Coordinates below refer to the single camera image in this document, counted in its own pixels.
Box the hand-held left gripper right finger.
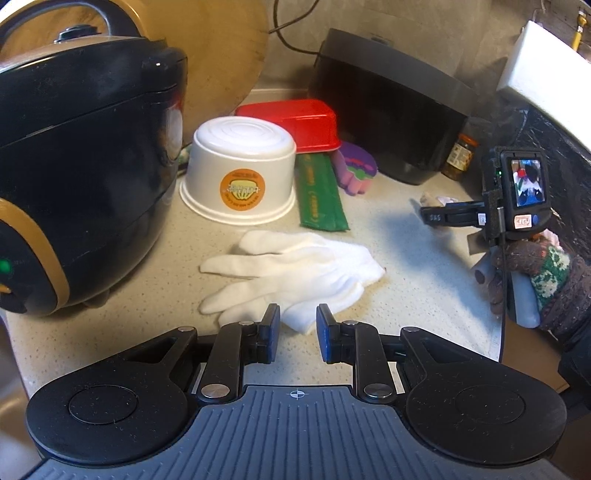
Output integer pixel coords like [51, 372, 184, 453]
[316, 304, 476, 404]

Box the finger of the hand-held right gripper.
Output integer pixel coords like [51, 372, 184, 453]
[420, 199, 488, 228]

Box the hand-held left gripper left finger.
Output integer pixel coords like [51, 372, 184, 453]
[122, 303, 281, 408]

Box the white cloth glove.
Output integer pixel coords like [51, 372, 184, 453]
[199, 230, 387, 336]

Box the white paper bowl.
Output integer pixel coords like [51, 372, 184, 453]
[179, 116, 297, 227]

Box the person's right forearm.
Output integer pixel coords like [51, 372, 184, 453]
[538, 256, 591, 407]

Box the person's right hand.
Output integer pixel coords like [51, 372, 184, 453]
[488, 231, 574, 325]

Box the crumpled white tissue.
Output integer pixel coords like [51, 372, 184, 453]
[417, 191, 459, 209]

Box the glass jar with red lid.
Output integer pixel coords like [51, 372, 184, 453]
[440, 133, 479, 182]

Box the black kitchen appliance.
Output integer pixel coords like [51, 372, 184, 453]
[308, 28, 470, 186]

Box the white box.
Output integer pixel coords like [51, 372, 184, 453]
[496, 21, 591, 155]

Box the green paper packet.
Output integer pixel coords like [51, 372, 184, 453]
[295, 153, 350, 232]

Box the red plastic container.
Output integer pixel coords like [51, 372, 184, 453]
[235, 98, 343, 155]

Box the yellow gas pipe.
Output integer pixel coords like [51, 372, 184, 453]
[570, 8, 591, 52]

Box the black and gold rice cooker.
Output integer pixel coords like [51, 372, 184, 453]
[0, 0, 189, 319]

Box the round wooden cutting board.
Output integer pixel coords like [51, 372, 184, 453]
[0, 0, 270, 120]

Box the black power cable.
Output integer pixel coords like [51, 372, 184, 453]
[269, 0, 325, 57]

